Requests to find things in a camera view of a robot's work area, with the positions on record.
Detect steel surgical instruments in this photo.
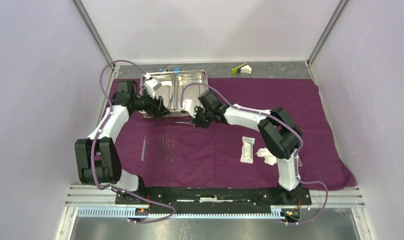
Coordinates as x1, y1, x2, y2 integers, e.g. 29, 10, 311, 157
167, 92, 174, 110

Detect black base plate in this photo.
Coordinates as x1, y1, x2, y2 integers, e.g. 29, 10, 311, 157
135, 186, 312, 206

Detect white gauze wad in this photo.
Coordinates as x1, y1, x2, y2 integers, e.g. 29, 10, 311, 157
256, 147, 277, 166

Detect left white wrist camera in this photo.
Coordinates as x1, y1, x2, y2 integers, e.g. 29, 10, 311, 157
143, 73, 162, 99

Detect green white toy block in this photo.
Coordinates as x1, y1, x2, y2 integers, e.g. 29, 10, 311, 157
231, 63, 252, 74

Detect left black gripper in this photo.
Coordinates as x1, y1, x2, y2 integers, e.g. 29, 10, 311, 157
131, 88, 171, 120

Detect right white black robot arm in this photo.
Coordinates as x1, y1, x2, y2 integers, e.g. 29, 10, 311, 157
180, 90, 303, 204

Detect steel forceps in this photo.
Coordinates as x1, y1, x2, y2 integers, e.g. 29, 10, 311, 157
165, 139, 170, 161
159, 135, 164, 162

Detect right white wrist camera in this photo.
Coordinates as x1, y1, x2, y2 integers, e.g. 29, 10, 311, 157
181, 99, 196, 118

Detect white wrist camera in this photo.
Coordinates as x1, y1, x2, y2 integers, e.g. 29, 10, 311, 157
181, 99, 196, 118
143, 73, 162, 99

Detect black blue toy car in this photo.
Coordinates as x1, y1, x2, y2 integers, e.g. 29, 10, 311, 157
157, 68, 168, 73

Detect steel surgical tray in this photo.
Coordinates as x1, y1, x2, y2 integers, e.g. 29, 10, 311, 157
134, 70, 208, 118

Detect purple cloth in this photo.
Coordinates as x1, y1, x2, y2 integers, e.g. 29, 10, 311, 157
115, 78, 356, 191

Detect white suture packet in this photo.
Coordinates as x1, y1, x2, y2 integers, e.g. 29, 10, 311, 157
240, 136, 255, 164

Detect steel scalpel handle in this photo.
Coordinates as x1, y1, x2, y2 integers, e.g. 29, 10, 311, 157
141, 136, 146, 161

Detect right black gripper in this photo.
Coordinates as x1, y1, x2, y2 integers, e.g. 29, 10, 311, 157
189, 105, 213, 130

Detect blue toothed cable rail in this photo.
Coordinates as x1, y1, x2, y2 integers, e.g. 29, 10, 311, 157
77, 206, 285, 220

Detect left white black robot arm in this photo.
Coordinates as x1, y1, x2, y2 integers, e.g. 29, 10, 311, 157
74, 78, 170, 204

